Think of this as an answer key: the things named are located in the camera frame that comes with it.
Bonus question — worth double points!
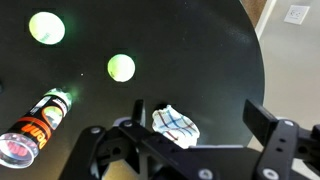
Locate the white checkered cloth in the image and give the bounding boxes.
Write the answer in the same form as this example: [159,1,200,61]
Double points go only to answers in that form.
[152,105,200,149]

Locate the round black table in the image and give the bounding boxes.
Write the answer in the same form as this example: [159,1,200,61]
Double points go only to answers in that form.
[0,0,265,180]

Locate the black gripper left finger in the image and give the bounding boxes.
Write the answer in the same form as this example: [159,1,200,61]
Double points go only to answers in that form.
[131,99,145,126]

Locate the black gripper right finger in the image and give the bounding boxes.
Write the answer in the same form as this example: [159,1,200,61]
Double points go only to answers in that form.
[243,100,278,146]

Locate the clear tennis ball can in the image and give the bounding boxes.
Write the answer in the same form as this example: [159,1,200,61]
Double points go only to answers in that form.
[0,88,73,169]

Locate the white wall outlet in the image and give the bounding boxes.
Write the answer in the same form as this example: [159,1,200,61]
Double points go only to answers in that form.
[284,5,310,25]

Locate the green tennis ball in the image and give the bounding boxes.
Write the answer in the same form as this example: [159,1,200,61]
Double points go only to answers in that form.
[107,54,135,82]
[28,12,65,45]

